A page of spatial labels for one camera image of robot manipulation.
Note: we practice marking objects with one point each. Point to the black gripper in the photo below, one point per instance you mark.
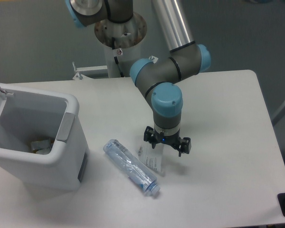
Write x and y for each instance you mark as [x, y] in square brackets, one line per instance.
[182, 145]

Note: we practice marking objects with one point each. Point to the clear plastic wrapper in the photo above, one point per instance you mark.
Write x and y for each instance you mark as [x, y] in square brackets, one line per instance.
[152, 158]

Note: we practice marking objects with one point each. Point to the crushed clear plastic bottle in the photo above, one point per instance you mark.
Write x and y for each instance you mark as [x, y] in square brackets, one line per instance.
[132, 167]

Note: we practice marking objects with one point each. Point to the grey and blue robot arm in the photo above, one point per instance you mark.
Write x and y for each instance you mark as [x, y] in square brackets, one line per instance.
[156, 81]

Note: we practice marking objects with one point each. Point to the white open trash can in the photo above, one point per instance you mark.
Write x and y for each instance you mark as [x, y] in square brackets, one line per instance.
[28, 114]

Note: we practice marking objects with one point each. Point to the white pedestal base frame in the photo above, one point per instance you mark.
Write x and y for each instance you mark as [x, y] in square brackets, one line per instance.
[92, 70]

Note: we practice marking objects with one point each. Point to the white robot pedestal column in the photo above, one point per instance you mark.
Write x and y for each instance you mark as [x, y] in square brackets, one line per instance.
[122, 43]

